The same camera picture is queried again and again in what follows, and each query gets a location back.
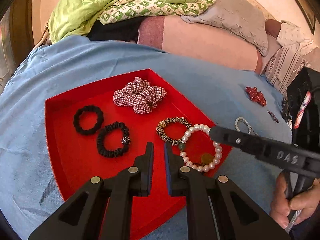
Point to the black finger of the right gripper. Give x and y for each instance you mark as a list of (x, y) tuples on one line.
[(270, 151)]

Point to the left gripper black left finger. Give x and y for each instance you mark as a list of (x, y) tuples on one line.
[(101, 208)]

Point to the person's right hand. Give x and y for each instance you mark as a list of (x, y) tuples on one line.
[(307, 202)]

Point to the red white plaid scrunchie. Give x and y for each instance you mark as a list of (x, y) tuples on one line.
[(139, 95)]

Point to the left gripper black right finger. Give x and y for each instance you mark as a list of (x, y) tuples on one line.
[(217, 208)]

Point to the black lace scrunchie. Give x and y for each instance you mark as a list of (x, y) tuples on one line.
[(285, 112)]

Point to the light blue bed blanket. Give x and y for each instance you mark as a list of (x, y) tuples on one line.
[(29, 193)]

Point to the grey pillow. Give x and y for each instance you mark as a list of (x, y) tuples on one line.
[(238, 17)]

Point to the white floral pillow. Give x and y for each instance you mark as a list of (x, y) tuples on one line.
[(291, 36)]

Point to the black folded garment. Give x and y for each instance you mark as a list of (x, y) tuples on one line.
[(126, 30)]

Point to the pink bolster cushion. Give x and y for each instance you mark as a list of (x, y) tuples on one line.
[(199, 41)]

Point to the white black dotted scrunchie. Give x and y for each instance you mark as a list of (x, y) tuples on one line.
[(290, 124)]

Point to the red polka dot scrunchie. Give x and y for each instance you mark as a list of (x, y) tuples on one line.
[(256, 96)]

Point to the purple braided hair clip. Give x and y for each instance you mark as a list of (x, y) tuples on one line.
[(273, 117)]

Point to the green quilted comforter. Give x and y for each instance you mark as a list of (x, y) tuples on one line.
[(76, 17)]

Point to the striped floral pillow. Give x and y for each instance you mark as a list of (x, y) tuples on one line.
[(285, 65)]

